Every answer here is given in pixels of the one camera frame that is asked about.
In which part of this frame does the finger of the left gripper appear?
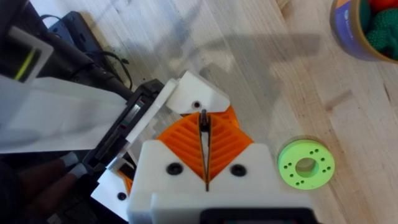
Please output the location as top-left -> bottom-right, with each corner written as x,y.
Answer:
125,70 -> 231,144

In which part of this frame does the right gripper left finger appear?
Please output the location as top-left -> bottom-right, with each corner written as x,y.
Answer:
127,111 -> 208,224

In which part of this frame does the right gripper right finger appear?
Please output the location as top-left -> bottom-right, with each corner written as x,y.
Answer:
204,112 -> 281,202

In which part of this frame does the green disc with holes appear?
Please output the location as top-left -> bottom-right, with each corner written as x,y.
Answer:
277,139 -> 336,191

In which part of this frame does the purple tub of toys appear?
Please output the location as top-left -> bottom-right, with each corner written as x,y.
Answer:
329,0 -> 398,65

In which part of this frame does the black cable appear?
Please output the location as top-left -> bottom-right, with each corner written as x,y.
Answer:
86,50 -> 134,91

